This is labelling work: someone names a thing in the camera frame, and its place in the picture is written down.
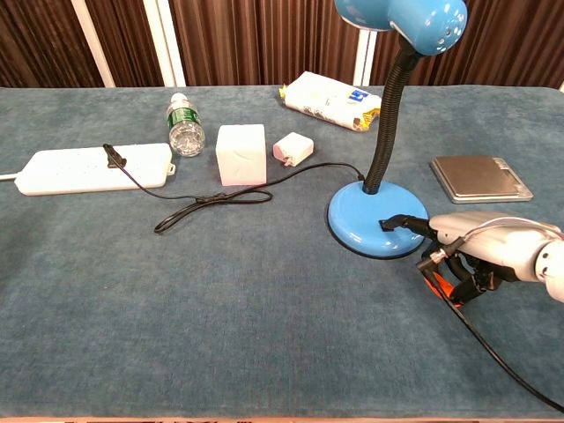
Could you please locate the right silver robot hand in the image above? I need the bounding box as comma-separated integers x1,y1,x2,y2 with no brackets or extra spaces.
381,211,563,308

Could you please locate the blue desk lamp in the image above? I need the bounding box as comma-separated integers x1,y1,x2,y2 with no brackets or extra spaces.
326,0,469,259

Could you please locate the silver digital scale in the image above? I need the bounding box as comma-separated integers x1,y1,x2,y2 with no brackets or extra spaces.
429,155,534,204

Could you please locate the white snack package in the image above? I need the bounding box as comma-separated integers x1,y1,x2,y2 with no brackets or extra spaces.
278,70,382,132

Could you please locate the white plug adapter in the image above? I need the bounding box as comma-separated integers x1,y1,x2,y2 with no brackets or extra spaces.
272,132,315,167

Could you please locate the white cube box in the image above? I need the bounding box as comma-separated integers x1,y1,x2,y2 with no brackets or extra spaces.
215,123,268,187

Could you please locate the blue-grey table cloth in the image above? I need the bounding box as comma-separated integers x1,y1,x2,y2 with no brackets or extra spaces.
0,85,564,419

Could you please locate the brown pleated curtain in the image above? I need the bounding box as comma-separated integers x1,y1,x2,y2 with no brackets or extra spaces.
0,0,564,89

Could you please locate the clear plastic water bottle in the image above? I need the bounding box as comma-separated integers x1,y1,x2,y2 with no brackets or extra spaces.
165,93,207,159

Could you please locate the white power strip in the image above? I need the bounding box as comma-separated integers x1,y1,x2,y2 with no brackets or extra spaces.
13,143,176,197

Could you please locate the black robot hand cable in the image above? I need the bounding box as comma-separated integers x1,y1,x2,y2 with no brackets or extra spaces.
421,271,564,413

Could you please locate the black lamp power cord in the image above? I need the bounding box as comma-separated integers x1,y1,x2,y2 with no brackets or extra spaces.
102,143,365,235

